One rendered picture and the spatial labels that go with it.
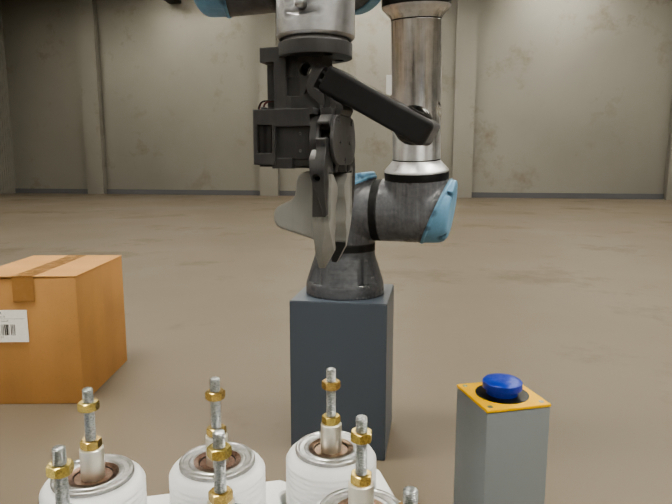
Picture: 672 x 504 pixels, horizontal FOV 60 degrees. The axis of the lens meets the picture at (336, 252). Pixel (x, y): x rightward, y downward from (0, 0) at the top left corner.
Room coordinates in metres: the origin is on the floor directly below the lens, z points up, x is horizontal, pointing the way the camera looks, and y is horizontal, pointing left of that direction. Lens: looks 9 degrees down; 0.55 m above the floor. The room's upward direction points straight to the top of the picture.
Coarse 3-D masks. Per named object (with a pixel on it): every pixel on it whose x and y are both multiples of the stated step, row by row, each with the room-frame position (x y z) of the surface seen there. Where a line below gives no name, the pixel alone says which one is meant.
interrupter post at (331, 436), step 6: (324, 426) 0.57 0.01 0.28; (330, 426) 0.57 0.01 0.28; (336, 426) 0.57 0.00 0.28; (324, 432) 0.57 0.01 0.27; (330, 432) 0.57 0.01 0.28; (336, 432) 0.57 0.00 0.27; (324, 438) 0.57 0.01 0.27; (330, 438) 0.57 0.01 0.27; (336, 438) 0.57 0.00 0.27; (324, 444) 0.57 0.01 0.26; (330, 444) 0.57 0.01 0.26; (336, 444) 0.57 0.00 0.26; (324, 450) 0.57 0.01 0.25; (330, 450) 0.57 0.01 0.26; (336, 450) 0.57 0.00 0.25
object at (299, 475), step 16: (368, 448) 0.58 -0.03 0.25; (288, 464) 0.56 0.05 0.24; (304, 464) 0.55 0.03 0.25; (352, 464) 0.55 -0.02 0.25; (368, 464) 0.56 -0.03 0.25; (288, 480) 0.56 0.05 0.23; (304, 480) 0.54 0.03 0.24; (320, 480) 0.53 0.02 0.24; (336, 480) 0.53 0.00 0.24; (288, 496) 0.56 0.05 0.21; (304, 496) 0.54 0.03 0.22; (320, 496) 0.53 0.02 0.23
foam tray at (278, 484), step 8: (376, 472) 0.66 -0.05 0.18; (280, 480) 0.64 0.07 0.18; (376, 480) 0.64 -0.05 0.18; (384, 480) 0.64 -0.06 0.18; (272, 488) 0.62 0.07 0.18; (280, 488) 0.62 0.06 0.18; (376, 488) 0.62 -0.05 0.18; (384, 488) 0.62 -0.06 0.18; (152, 496) 0.61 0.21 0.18; (160, 496) 0.61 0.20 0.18; (168, 496) 0.61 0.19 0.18; (272, 496) 0.61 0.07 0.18; (280, 496) 0.61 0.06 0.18
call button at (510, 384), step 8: (488, 376) 0.58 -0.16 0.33; (496, 376) 0.58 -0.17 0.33; (504, 376) 0.58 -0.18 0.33; (512, 376) 0.58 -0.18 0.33; (488, 384) 0.57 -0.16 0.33; (496, 384) 0.56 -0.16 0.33; (504, 384) 0.56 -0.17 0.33; (512, 384) 0.56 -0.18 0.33; (520, 384) 0.56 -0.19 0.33; (488, 392) 0.57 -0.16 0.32; (496, 392) 0.56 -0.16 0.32; (504, 392) 0.56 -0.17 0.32; (512, 392) 0.56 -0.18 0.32
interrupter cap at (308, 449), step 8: (320, 432) 0.61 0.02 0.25; (344, 432) 0.61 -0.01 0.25; (304, 440) 0.59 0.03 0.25; (312, 440) 0.59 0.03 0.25; (320, 440) 0.60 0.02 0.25; (344, 440) 0.59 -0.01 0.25; (296, 448) 0.57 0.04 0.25; (304, 448) 0.58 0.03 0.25; (312, 448) 0.58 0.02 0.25; (320, 448) 0.58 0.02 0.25; (344, 448) 0.58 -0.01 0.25; (352, 448) 0.58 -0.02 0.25; (304, 456) 0.56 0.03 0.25; (312, 456) 0.56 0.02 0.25; (320, 456) 0.56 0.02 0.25; (328, 456) 0.56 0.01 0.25; (336, 456) 0.56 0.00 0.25; (344, 456) 0.56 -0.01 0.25; (352, 456) 0.56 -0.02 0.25; (312, 464) 0.55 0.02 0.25; (320, 464) 0.54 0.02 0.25; (328, 464) 0.54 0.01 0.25; (336, 464) 0.54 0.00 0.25; (344, 464) 0.54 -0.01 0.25
